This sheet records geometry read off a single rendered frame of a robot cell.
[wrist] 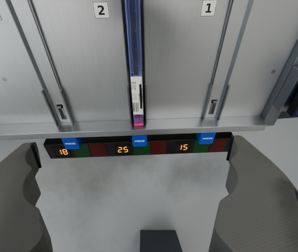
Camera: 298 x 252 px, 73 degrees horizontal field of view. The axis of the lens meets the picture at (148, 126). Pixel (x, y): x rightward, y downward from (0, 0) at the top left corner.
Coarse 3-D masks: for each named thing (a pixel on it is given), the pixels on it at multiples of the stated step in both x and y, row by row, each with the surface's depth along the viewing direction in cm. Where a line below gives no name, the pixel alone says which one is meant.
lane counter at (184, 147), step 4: (176, 144) 37; (180, 144) 37; (184, 144) 37; (188, 144) 37; (176, 148) 37; (180, 148) 38; (184, 148) 38; (188, 148) 38; (176, 152) 38; (180, 152) 38
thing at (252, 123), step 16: (64, 112) 32; (0, 128) 30; (16, 128) 30; (32, 128) 30; (48, 128) 30; (64, 128) 30; (80, 128) 30; (96, 128) 30; (112, 128) 29; (128, 128) 29; (144, 128) 29; (160, 128) 29; (176, 128) 30; (192, 128) 30; (208, 128) 30; (224, 128) 30; (240, 128) 30; (256, 128) 30
